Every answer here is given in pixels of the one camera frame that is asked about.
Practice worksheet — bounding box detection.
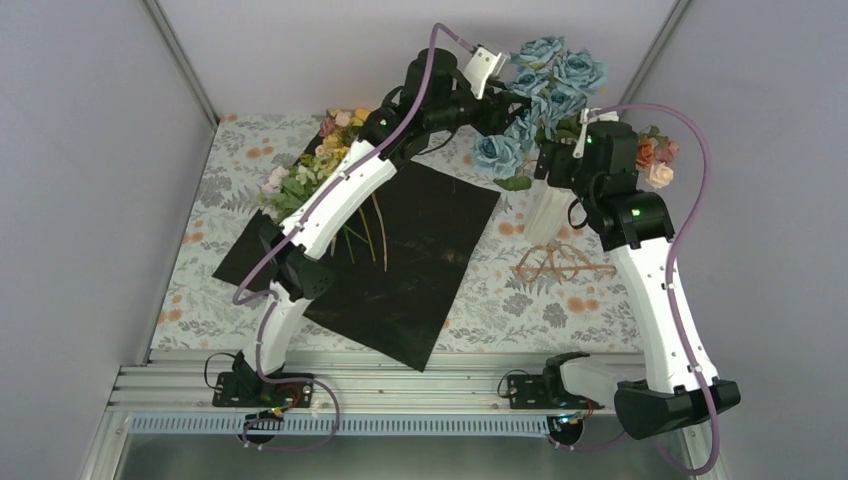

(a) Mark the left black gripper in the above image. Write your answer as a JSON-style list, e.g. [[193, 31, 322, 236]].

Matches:
[[426, 79, 531, 137]]

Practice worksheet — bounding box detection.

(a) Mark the blue rose stem bunch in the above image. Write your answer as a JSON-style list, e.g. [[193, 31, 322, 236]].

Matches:
[[470, 36, 608, 191]]

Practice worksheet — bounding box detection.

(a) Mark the pink orange rose stem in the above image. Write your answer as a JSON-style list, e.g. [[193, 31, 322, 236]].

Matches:
[[636, 125, 680, 189]]

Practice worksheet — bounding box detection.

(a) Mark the tan raffia ribbon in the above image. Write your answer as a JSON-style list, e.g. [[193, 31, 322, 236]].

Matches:
[[510, 244, 617, 283]]

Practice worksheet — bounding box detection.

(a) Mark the black wrapping paper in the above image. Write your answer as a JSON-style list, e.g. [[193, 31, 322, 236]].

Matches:
[[211, 132, 502, 372]]

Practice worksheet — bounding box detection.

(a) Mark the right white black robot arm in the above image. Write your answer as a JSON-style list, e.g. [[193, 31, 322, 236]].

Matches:
[[535, 121, 741, 440]]

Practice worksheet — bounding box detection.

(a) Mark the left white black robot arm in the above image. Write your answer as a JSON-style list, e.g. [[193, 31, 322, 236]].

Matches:
[[232, 45, 530, 405]]

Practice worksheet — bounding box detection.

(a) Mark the white ribbed ceramic vase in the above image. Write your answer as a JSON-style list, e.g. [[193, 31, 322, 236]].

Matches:
[[524, 182, 574, 246]]

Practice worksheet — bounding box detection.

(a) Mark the floral patterned table mat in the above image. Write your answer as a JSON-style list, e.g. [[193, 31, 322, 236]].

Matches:
[[152, 114, 641, 353]]

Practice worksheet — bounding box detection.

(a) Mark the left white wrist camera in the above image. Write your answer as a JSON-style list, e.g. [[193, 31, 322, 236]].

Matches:
[[462, 45, 510, 100]]

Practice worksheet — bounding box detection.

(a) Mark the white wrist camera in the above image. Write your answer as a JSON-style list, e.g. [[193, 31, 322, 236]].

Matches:
[[573, 108, 620, 159], [462, 45, 510, 100]]

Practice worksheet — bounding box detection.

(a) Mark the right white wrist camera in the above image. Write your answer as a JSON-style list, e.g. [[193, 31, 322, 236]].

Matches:
[[573, 108, 620, 159]]

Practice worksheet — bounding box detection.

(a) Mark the right vertical aluminium post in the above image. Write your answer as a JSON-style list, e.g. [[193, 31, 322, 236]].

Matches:
[[619, 0, 693, 104]]

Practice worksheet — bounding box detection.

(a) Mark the vertical aluminium post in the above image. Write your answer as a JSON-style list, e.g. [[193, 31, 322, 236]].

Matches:
[[619, 0, 693, 104], [140, 0, 220, 130]]

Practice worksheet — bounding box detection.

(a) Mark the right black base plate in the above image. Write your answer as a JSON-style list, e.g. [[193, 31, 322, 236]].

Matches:
[[506, 372, 604, 410]]

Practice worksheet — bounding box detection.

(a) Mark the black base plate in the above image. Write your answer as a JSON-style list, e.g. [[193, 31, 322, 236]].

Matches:
[[506, 372, 604, 410], [212, 372, 315, 409]]

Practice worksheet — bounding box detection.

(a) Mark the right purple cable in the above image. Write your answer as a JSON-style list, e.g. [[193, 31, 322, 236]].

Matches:
[[544, 103, 723, 477]]

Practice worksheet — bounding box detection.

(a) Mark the left vertical aluminium post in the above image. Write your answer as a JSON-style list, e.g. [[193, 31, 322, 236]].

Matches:
[[140, 0, 220, 130]]

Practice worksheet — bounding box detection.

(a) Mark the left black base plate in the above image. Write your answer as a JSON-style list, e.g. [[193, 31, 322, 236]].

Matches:
[[212, 372, 315, 409]]

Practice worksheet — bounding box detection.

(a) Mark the aluminium rail frame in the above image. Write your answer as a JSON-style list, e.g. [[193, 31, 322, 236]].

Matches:
[[79, 125, 706, 480]]

